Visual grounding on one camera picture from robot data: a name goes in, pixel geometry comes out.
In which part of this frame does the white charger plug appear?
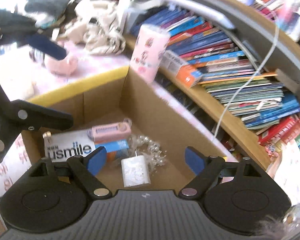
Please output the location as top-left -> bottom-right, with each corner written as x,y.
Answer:
121,155 -> 151,187

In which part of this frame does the usmile toothpaste box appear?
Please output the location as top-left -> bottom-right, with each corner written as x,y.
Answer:
43,129 -> 129,163

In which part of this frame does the clear bead bag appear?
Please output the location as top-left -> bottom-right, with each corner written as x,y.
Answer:
127,134 -> 166,174

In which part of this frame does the cream canvas bag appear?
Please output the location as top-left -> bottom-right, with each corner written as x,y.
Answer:
60,0 -> 126,55

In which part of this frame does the yellow cardboard box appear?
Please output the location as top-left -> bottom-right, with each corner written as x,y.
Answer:
21,65 -> 239,193

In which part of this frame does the pink plush toy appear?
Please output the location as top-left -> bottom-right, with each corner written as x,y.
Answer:
44,50 -> 78,76

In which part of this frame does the orange white small box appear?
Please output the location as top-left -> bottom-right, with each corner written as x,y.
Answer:
161,50 -> 203,88

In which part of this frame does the white cable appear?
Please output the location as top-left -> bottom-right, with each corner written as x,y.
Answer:
212,17 -> 281,140

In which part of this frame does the pink sticker cylinder container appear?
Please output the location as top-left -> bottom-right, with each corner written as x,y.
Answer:
130,24 -> 171,83

